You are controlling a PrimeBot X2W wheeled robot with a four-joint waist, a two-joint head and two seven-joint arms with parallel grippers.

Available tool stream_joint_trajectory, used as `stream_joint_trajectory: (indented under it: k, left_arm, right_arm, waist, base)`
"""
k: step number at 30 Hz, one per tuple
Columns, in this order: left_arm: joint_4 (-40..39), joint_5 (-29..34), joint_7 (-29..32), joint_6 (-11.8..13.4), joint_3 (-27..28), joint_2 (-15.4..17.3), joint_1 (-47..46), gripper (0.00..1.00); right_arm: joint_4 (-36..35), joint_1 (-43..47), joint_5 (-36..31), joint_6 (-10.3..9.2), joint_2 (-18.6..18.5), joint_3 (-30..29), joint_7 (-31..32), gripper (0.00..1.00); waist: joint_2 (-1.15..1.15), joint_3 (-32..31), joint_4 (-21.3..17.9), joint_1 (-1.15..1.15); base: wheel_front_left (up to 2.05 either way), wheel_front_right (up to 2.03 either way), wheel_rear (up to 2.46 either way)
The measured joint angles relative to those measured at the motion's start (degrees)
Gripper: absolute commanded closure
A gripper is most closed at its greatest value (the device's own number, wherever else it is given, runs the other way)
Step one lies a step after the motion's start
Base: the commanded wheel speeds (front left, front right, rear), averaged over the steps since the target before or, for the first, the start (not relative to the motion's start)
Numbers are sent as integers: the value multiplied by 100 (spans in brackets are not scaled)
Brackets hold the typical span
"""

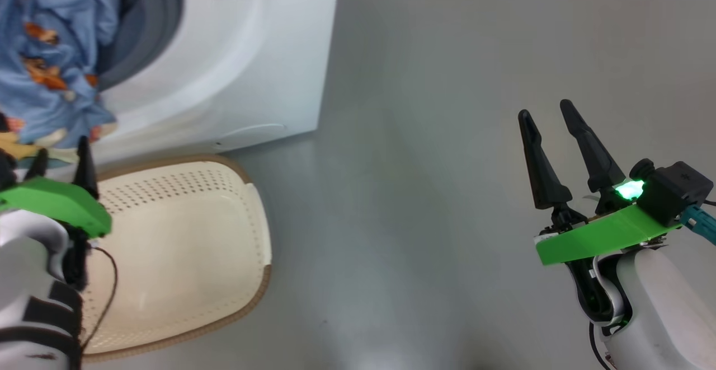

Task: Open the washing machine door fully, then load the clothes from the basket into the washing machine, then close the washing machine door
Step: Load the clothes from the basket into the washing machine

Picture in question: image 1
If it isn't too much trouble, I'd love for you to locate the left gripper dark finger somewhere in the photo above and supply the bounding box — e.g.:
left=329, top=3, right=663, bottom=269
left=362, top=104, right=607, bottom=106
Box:
left=23, top=147, right=50, bottom=181
left=73, top=137, right=100, bottom=200

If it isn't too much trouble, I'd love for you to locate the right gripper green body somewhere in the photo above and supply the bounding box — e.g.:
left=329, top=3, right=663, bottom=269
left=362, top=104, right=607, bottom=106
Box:
left=534, top=179, right=681, bottom=266

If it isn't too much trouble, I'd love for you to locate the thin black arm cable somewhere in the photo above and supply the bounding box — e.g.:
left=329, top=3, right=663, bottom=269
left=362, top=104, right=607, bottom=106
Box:
left=78, top=244, right=119, bottom=354
left=587, top=322, right=614, bottom=370

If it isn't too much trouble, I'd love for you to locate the white washing machine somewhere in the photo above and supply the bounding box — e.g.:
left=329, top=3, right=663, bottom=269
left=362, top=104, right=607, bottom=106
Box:
left=0, top=0, right=342, bottom=165

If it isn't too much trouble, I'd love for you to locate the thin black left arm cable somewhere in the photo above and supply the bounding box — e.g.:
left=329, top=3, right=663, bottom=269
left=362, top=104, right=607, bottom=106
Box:
left=78, top=244, right=119, bottom=354

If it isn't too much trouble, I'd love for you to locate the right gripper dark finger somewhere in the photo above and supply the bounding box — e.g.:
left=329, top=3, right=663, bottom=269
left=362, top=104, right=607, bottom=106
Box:
left=559, top=99, right=626, bottom=214
left=517, top=110, right=586, bottom=230

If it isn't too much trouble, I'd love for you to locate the cream perforated laundry basket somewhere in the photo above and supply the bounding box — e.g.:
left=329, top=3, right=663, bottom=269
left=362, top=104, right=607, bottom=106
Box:
left=67, top=154, right=273, bottom=359

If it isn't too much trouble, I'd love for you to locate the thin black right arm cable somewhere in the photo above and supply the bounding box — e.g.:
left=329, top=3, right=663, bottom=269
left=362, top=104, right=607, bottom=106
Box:
left=587, top=322, right=614, bottom=370

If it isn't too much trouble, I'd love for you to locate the grey rubber door gasket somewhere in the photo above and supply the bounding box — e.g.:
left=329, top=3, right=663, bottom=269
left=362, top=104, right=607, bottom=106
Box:
left=95, top=0, right=185, bottom=92

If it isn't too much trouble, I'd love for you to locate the teal cable connector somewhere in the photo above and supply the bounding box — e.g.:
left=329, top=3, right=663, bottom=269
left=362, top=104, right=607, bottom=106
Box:
left=680, top=205, right=716, bottom=245

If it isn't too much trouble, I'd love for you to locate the blue cartoon print garment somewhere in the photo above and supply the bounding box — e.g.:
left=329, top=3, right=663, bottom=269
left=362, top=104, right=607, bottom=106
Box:
left=0, top=0, right=125, bottom=161

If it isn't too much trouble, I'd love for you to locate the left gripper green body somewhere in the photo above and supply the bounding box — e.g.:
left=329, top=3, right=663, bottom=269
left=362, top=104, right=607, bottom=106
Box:
left=0, top=177, right=112, bottom=239

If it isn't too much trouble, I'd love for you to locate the round white filter cover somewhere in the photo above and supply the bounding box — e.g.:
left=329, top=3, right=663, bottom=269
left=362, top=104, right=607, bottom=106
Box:
left=215, top=124, right=287, bottom=148

